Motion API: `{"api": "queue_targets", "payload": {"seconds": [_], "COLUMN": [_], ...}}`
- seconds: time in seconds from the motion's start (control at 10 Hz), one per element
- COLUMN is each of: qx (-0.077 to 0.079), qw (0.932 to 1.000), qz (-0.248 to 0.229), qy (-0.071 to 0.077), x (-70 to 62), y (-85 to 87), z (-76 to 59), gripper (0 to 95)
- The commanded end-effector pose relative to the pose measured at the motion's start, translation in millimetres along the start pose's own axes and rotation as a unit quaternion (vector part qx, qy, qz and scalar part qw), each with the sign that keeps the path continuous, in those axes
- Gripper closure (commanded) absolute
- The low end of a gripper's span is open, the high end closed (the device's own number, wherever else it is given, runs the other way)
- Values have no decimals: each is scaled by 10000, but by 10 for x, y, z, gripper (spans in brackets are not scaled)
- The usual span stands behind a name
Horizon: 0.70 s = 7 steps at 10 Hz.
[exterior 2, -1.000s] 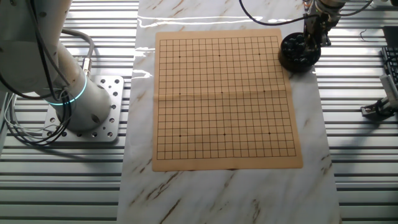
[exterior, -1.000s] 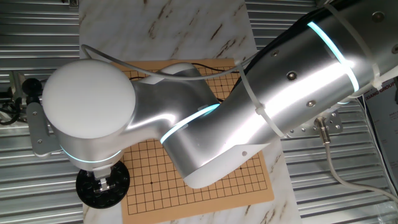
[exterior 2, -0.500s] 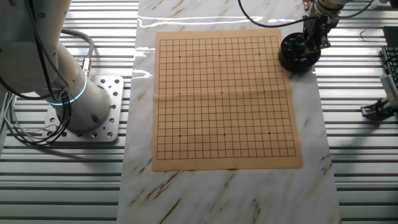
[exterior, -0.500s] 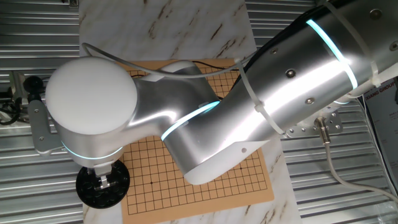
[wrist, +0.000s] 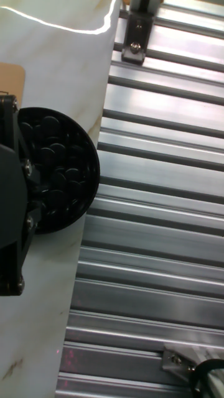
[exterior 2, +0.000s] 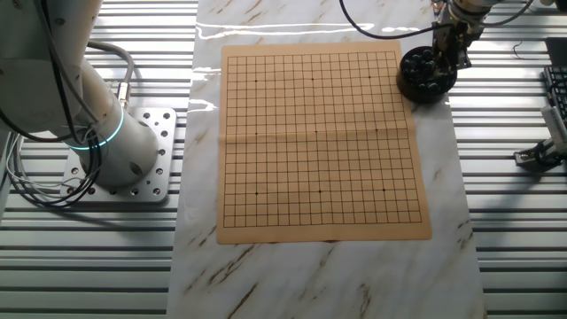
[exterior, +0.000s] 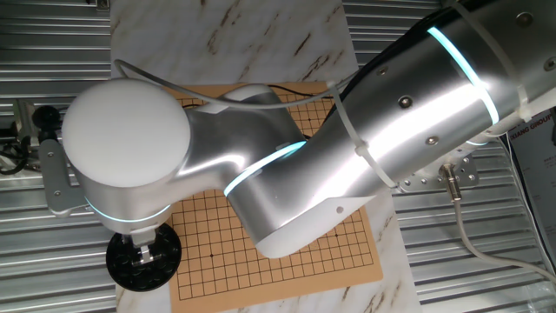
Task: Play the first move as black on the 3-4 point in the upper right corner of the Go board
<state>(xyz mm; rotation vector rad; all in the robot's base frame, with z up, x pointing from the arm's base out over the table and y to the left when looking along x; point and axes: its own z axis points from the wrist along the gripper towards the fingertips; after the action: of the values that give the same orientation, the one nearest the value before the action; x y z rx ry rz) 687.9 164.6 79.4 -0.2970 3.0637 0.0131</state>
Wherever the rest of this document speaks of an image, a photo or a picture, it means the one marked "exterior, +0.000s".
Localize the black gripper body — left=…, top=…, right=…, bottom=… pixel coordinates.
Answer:
left=123, top=232, right=161, bottom=251

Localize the wooden go board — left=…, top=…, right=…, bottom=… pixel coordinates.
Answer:
left=162, top=81, right=385, bottom=313

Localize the black bowl of Go stones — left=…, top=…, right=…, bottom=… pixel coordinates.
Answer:
left=105, top=221, right=182, bottom=292

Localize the white marble pattern mat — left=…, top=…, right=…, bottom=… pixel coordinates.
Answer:
left=109, top=0, right=422, bottom=313

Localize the white zip tie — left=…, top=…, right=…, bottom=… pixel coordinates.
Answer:
left=326, top=80, right=399, bottom=190
left=451, top=2, right=533, bottom=123

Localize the printed poster sheet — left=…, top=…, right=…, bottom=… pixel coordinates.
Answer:
left=506, top=108, right=556, bottom=262

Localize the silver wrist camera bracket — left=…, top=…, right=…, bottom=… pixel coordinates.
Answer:
left=37, top=138, right=90, bottom=218

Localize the metal camera stand bracket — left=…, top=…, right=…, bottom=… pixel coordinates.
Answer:
left=0, top=145, right=44, bottom=175

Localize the pale grey camera cable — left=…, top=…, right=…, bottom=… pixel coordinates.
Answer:
left=113, top=59, right=361, bottom=110

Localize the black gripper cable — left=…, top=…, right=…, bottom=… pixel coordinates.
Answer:
left=180, top=0, right=479, bottom=143

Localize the grey cable with metal connector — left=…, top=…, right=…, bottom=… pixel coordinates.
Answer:
left=439, top=163, right=556, bottom=284

